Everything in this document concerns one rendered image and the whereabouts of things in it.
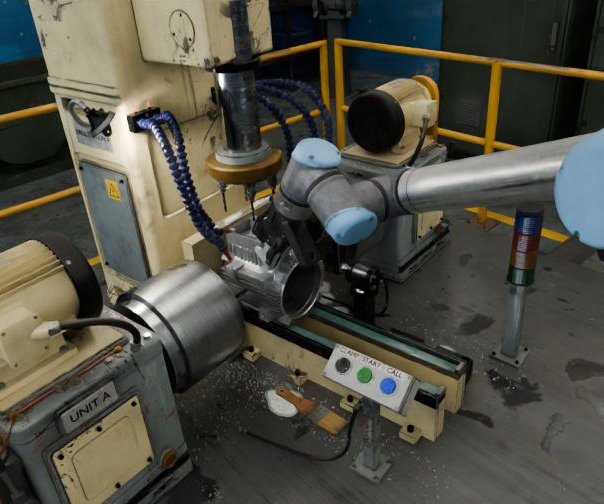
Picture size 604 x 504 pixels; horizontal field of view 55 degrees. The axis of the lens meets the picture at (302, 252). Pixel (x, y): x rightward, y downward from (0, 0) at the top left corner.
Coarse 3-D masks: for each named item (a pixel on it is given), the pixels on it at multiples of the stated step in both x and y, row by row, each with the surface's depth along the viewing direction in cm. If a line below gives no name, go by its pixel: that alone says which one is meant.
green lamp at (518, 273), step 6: (510, 264) 136; (510, 270) 136; (516, 270) 135; (522, 270) 134; (528, 270) 134; (534, 270) 135; (510, 276) 137; (516, 276) 135; (522, 276) 135; (528, 276) 135; (516, 282) 136; (522, 282) 135; (528, 282) 135
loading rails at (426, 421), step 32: (256, 320) 150; (320, 320) 150; (352, 320) 146; (256, 352) 154; (288, 352) 147; (320, 352) 138; (384, 352) 139; (416, 352) 135; (320, 384) 144; (448, 384) 130; (384, 416) 134; (416, 416) 127
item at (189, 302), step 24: (192, 264) 128; (144, 288) 121; (168, 288) 120; (192, 288) 122; (216, 288) 124; (120, 312) 120; (144, 312) 116; (168, 312) 116; (192, 312) 118; (216, 312) 122; (240, 312) 126; (168, 336) 115; (192, 336) 117; (216, 336) 121; (240, 336) 127; (168, 360) 115; (192, 360) 117; (216, 360) 124; (192, 384) 122
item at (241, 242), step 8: (256, 216) 151; (240, 224) 149; (248, 224) 151; (256, 224) 151; (232, 232) 144; (240, 232) 150; (248, 232) 150; (232, 240) 145; (240, 240) 143; (248, 240) 141; (256, 240) 140; (232, 248) 146; (240, 248) 144; (248, 248) 142; (240, 256) 146; (248, 256) 144; (256, 256) 142; (256, 264) 143
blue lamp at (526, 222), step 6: (516, 210) 130; (516, 216) 130; (522, 216) 128; (528, 216) 127; (534, 216) 132; (540, 216) 127; (516, 222) 130; (522, 222) 128; (528, 222) 128; (534, 222) 128; (540, 222) 128; (516, 228) 131; (522, 228) 129; (528, 228) 128; (534, 228) 128; (540, 228) 129; (528, 234) 129; (534, 234) 129
